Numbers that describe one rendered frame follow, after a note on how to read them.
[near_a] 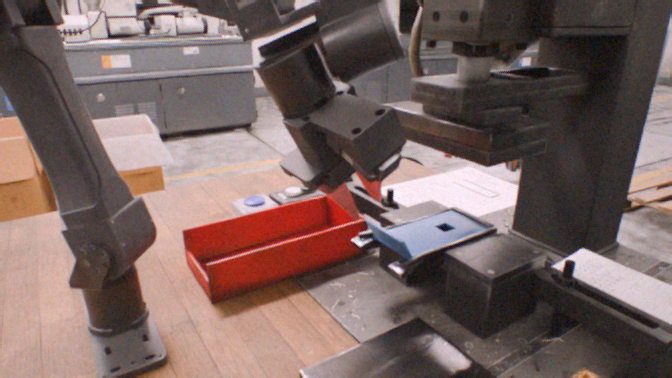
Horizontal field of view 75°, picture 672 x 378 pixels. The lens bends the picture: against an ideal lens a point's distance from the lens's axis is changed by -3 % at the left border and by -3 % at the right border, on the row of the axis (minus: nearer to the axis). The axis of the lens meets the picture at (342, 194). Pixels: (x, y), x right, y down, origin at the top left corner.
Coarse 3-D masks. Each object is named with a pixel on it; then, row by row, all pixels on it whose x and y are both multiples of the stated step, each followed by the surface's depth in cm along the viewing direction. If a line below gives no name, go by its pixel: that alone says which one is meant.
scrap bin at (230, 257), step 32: (224, 224) 69; (256, 224) 72; (288, 224) 75; (320, 224) 79; (352, 224) 68; (192, 256) 65; (224, 256) 69; (256, 256) 60; (288, 256) 63; (320, 256) 66; (352, 256) 70; (224, 288) 59; (256, 288) 62
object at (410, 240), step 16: (368, 224) 57; (416, 224) 61; (432, 224) 61; (448, 224) 61; (464, 224) 61; (480, 224) 61; (384, 240) 56; (400, 240) 51; (416, 240) 57; (432, 240) 57; (448, 240) 57
